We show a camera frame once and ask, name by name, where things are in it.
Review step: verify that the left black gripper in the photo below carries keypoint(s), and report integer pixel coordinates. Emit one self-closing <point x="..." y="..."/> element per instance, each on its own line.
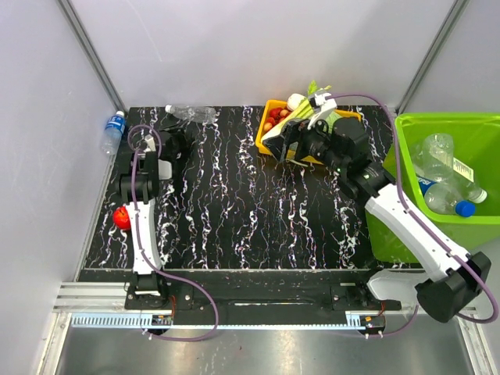
<point x="180" y="134"/>

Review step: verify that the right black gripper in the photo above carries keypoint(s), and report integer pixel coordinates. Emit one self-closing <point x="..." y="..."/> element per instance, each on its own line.
<point x="278" y="145"/>

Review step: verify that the Pepsi bottle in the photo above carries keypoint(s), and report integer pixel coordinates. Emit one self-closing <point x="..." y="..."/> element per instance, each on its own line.
<point x="443" y="199"/>
<point x="113" y="133"/>

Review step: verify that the clear crushed bottle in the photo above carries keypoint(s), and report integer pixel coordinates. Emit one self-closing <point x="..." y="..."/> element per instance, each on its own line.
<point x="437" y="158"/>

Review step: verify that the beige label clear bottle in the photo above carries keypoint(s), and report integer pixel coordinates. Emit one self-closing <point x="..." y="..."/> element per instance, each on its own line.
<point x="464" y="179"/>

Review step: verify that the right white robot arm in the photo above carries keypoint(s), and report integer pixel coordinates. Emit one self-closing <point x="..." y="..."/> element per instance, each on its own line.
<point x="451" y="277"/>

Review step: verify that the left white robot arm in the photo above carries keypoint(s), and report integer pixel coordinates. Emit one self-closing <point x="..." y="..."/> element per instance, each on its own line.
<point x="153" y="155"/>

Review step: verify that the green plastic bin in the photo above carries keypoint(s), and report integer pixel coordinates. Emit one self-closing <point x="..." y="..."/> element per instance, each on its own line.
<point x="476" y="141"/>

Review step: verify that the red strawberries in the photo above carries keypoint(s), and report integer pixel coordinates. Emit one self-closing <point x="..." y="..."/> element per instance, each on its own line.
<point x="275" y="117"/>

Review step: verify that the yellow plastic tray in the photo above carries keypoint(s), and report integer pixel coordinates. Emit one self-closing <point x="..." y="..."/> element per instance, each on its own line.
<point x="261" y="136"/>

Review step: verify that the celery stalks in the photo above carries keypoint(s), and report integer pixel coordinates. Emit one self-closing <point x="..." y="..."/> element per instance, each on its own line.
<point x="312" y="88"/>

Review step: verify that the white mushroom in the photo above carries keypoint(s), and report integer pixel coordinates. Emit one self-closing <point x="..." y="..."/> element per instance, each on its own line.
<point x="294" y="101"/>

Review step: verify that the black marble mat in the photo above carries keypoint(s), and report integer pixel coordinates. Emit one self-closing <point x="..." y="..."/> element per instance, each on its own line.
<point x="231" y="207"/>

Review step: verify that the red tomato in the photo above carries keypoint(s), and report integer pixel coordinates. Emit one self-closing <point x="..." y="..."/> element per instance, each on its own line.
<point x="121" y="218"/>

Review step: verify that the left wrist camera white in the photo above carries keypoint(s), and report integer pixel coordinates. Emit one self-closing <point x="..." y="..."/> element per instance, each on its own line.
<point x="149" y="142"/>

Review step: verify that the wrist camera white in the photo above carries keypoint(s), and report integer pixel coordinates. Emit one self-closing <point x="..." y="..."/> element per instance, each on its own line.
<point x="149" y="142"/>
<point x="323" y="106"/>

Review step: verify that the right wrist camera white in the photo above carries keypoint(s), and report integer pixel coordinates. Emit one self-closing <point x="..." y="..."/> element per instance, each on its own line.
<point x="323" y="106"/>

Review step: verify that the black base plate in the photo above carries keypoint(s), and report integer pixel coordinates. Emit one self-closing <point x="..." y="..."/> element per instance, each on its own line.
<point x="337" y="290"/>

